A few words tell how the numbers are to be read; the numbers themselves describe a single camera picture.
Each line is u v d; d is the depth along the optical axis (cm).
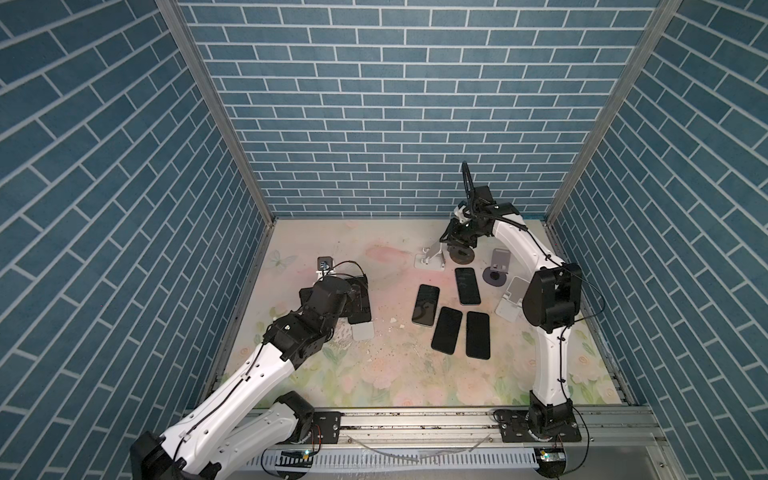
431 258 102
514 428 73
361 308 69
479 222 73
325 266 64
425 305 98
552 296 57
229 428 43
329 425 74
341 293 56
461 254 108
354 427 75
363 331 89
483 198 77
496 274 104
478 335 91
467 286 101
